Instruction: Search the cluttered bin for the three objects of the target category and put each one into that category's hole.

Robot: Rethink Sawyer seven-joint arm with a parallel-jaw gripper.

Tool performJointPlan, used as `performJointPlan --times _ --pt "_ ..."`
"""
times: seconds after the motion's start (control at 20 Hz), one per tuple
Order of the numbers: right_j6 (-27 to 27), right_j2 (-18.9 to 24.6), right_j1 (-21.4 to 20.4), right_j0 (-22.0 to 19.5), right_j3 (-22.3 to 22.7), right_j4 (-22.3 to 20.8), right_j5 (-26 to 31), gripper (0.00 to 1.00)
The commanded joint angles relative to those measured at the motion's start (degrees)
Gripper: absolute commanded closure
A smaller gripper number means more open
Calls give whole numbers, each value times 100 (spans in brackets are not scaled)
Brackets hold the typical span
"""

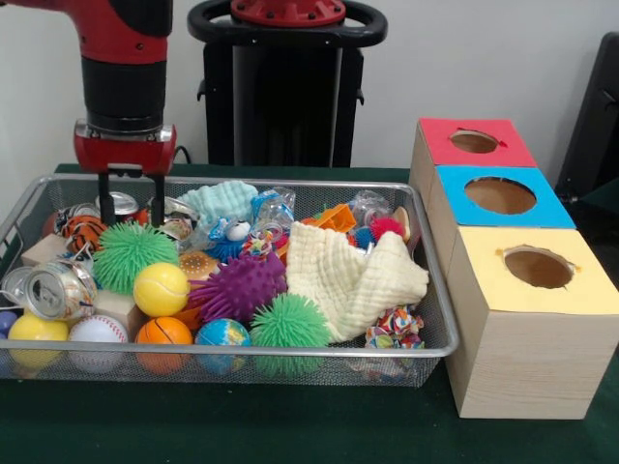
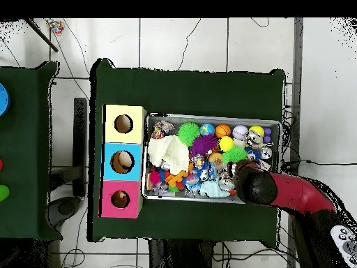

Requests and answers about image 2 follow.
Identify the cream muslin cloth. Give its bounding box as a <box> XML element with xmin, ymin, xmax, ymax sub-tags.
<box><xmin>147</xmin><ymin>135</ymin><xmax>190</xmax><ymax>175</ymax></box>

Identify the green spiky ball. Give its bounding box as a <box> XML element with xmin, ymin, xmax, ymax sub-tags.
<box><xmin>177</xmin><ymin>122</ymin><xmax>202</xmax><ymax>147</ymax></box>
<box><xmin>222</xmin><ymin>146</ymin><xmax>249</xmax><ymax>165</ymax></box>

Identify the shallow clear mesh bin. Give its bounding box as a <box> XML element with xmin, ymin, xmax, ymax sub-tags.
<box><xmin>142</xmin><ymin>113</ymin><xmax>282</xmax><ymax>206</ymax></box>

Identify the wooden box with three holes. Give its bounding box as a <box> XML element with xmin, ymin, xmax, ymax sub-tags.
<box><xmin>100</xmin><ymin>104</ymin><xmax>149</xmax><ymax>220</ymax></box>

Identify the purple spiky ball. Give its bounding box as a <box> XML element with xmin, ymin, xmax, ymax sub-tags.
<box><xmin>191</xmin><ymin>133</ymin><xmax>219</xmax><ymax>157</ymax></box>

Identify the orange plastic toy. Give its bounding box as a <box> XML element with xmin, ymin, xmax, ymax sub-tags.
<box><xmin>165</xmin><ymin>169</ymin><xmax>190</xmax><ymax>190</ymax></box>

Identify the blue globe ball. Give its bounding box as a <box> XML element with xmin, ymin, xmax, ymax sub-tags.
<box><xmin>199</xmin><ymin>122</ymin><xmax>215</xmax><ymax>137</ymax></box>

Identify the yellow tennis ball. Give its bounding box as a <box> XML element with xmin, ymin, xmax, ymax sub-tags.
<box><xmin>218</xmin><ymin>136</ymin><xmax>235</xmax><ymax>153</ymax></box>

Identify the orange basketball toy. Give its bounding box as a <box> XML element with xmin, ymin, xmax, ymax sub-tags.
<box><xmin>215</xmin><ymin>124</ymin><xmax>232</xmax><ymax>138</ymax></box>

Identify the white baseball toy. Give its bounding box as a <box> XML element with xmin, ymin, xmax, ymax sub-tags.
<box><xmin>232</xmin><ymin>124</ymin><xmax>249</xmax><ymax>140</ymax></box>

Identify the smooth yellow ball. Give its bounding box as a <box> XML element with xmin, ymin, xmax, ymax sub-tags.
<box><xmin>248</xmin><ymin>125</ymin><xmax>265</xmax><ymax>137</ymax></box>

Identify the black power adapter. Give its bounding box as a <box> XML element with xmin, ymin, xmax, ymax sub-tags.
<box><xmin>281</xmin><ymin>160</ymin><xmax>301</xmax><ymax>171</ymax></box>

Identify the side table with green cloth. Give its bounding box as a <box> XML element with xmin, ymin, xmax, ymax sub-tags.
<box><xmin>0</xmin><ymin>61</ymin><xmax>59</xmax><ymax>242</ymax></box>

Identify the small colourful object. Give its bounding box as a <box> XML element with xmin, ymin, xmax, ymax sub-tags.
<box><xmin>45</xmin><ymin>19</ymin><xmax>65</xmax><ymax>36</ymax></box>

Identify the black rod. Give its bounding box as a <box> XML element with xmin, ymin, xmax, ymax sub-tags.
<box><xmin>22</xmin><ymin>18</ymin><xmax>59</xmax><ymax>53</ymax></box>

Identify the small green object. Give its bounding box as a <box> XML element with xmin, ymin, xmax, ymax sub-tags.
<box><xmin>0</xmin><ymin>184</ymin><xmax>11</xmax><ymax>203</ymax></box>

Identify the blue bowl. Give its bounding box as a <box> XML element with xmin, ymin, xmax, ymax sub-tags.
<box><xmin>0</xmin><ymin>82</ymin><xmax>11</xmax><ymax>118</ymax></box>

